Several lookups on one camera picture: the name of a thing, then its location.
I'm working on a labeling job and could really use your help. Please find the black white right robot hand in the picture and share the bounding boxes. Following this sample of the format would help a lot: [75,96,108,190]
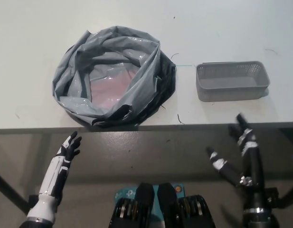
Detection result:
[206,113,267,190]

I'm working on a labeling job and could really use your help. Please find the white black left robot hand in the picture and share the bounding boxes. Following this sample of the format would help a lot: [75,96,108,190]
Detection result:
[38,131,82,200]

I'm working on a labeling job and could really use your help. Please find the grey mesh rectangular container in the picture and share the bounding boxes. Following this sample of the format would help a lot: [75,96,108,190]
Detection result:
[195,60,271,103]

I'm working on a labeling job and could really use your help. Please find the grey black plastic bag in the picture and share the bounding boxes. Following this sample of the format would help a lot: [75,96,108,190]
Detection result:
[52,24,177,129]

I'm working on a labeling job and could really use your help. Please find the black metal table leg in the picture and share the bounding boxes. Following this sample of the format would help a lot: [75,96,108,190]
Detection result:
[264,174,293,211]
[0,169,42,216]

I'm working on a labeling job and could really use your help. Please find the teal TP-Link box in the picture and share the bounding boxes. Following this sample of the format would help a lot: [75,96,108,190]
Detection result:
[113,184,185,214]

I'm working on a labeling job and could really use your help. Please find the black robot body block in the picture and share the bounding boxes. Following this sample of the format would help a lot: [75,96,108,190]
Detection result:
[157,182,215,228]
[107,182,154,228]

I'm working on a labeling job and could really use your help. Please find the pink flat sheet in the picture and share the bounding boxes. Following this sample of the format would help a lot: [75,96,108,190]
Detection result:
[89,62,140,108]

